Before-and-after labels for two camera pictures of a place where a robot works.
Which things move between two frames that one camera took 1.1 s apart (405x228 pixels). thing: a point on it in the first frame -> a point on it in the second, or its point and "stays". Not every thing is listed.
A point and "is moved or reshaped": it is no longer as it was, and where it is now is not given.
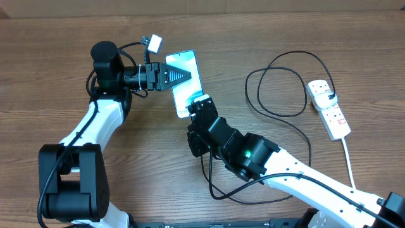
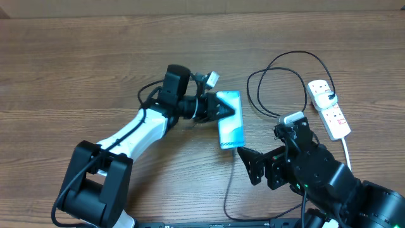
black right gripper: [197, 147] -> [253, 159]
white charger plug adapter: [322, 100] stays
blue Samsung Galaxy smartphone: [185, 94] -> [231, 128]
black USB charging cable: [265, 68] is moved or reshaped
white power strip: [332, 118] stays
